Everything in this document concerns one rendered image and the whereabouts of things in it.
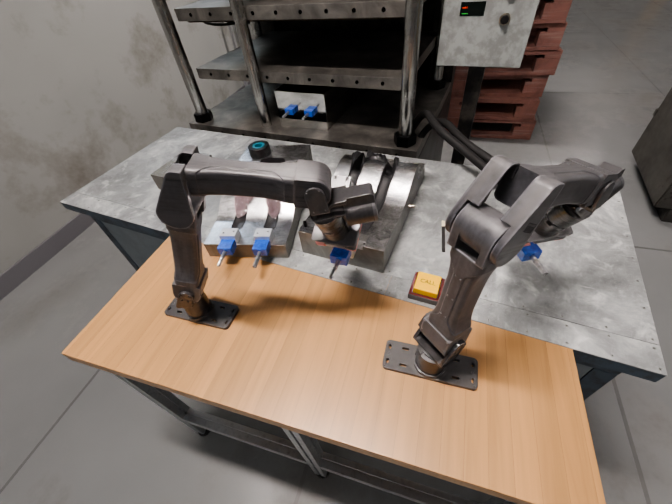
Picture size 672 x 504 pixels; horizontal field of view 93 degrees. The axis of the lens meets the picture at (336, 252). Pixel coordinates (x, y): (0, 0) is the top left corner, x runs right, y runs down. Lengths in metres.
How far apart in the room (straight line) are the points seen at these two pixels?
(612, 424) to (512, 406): 1.07
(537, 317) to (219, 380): 0.76
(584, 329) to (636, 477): 0.94
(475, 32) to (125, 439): 2.18
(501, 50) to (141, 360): 1.51
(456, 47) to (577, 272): 0.91
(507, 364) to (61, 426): 1.91
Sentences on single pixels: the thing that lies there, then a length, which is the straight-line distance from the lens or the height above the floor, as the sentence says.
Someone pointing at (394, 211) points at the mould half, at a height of 0.88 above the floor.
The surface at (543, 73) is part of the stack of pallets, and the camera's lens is 3.28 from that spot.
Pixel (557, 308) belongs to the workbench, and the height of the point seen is 0.80.
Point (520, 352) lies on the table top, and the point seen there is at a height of 0.80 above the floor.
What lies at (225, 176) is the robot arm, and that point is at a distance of 0.57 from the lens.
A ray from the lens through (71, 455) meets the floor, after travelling 2.00.
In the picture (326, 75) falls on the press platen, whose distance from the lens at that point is 1.60.
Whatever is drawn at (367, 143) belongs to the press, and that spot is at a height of 0.79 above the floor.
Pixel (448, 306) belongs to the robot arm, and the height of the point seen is 1.03.
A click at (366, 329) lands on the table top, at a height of 0.80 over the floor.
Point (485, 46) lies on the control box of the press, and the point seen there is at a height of 1.14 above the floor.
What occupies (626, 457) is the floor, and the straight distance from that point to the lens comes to 1.81.
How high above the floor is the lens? 1.50
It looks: 46 degrees down
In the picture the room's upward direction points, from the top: 7 degrees counter-clockwise
